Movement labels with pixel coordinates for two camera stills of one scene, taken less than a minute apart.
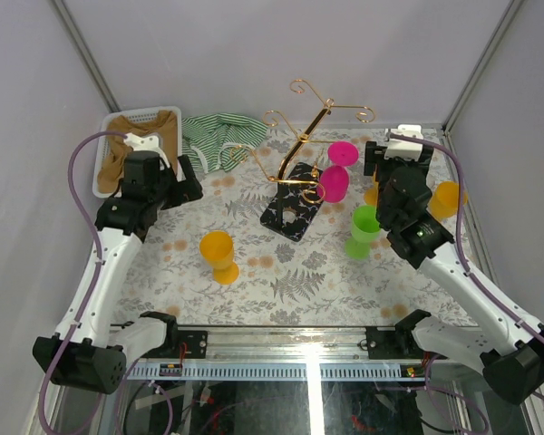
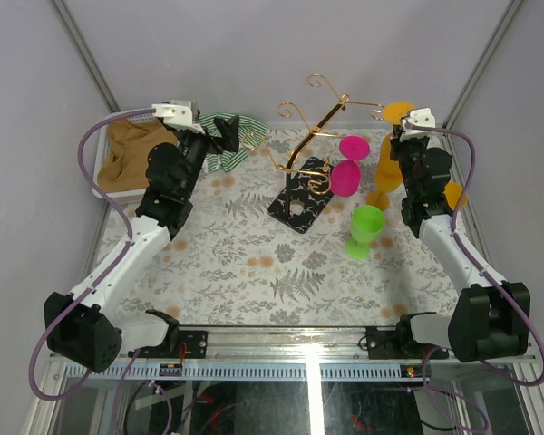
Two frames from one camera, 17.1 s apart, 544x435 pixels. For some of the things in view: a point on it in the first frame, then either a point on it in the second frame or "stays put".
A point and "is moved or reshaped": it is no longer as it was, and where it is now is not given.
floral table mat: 287,236 stays put
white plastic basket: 135,115 stays put
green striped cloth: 218,141 stays put
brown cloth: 163,125 stays put
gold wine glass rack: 283,210 → 307,182
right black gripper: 374,154 → 397,144
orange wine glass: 444,203 stays put
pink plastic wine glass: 334,179 is moved or reshaped
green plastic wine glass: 364,229 stays put
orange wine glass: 371,195 is moved or reshaped
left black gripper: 193,189 → 218,144
